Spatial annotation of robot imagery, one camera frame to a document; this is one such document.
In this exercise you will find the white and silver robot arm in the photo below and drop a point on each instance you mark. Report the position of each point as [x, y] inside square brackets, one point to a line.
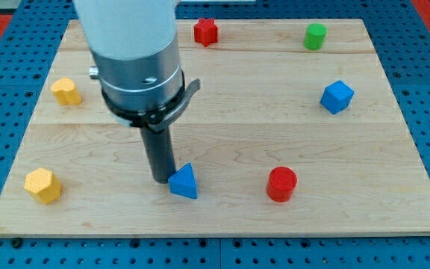
[134, 44]

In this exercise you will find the wooden board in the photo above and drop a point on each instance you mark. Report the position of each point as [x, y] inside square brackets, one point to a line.
[359, 173]

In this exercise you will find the blue triangle block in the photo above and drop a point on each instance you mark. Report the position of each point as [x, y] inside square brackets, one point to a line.
[183, 182]

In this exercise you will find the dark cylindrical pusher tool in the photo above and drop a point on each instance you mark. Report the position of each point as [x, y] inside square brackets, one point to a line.
[158, 147]

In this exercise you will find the red cylinder block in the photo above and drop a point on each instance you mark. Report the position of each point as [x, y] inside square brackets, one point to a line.
[281, 184]

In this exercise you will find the red star block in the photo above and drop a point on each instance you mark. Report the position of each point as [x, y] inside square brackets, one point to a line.
[205, 31]

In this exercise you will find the blue cube block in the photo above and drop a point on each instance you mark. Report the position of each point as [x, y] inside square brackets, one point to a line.
[336, 97]

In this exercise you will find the green cylinder block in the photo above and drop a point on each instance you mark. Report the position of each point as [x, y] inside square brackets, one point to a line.
[314, 36]

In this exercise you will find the yellow heart block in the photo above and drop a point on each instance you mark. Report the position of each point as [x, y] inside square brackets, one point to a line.
[65, 92]

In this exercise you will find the yellow hexagon block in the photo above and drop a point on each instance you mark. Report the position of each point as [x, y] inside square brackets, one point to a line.
[43, 185]

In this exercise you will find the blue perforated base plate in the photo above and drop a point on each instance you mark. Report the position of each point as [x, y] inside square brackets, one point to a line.
[402, 41]

